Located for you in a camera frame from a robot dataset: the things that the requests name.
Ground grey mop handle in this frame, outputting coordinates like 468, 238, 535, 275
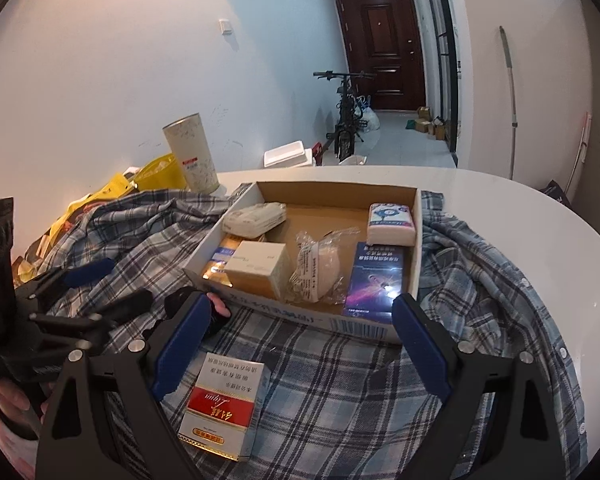
498, 25, 519, 181

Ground yellow packaging bag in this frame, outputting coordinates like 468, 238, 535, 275
48, 174, 135, 245

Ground white wall switch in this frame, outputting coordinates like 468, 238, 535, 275
219, 18, 233, 36

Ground yellow plastic bin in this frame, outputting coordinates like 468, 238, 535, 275
133, 153, 187, 192

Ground blue plaid shirt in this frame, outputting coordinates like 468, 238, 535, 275
42, 191, 588, 479

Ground black bicycle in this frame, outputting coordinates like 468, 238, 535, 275
312, 70, 375, 166

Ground open cardboard tray box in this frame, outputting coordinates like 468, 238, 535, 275
184, 181, 422, 342

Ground white foam box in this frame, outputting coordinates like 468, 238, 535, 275
263, 141, 314, 168

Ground red white carton box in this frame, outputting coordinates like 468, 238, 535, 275
178, 353, 270, 462

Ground purple blue product box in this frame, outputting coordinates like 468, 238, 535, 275
342, 243, 405, 324

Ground tall white cylinder canister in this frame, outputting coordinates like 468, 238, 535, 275
162, 113, 220, 194

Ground cardboard boxes on floor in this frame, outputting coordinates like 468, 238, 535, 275
406, 106, 451, 142

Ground black framed glass door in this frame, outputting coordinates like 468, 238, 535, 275
428, 0, 460, 162

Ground dark red entrance door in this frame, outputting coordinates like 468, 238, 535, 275
335, 0, 427, 112

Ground small white square box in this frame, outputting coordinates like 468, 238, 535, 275
224, 240, 292, 300

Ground person's left hand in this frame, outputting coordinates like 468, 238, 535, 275
0, 379, 48, 434

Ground white plastic bag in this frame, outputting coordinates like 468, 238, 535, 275
355, 96, 380, 133

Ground gold blue carton box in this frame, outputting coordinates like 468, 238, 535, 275
202, 234, 242, 287

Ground white blue tissue pack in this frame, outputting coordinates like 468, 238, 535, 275
366, 203, 417, 247

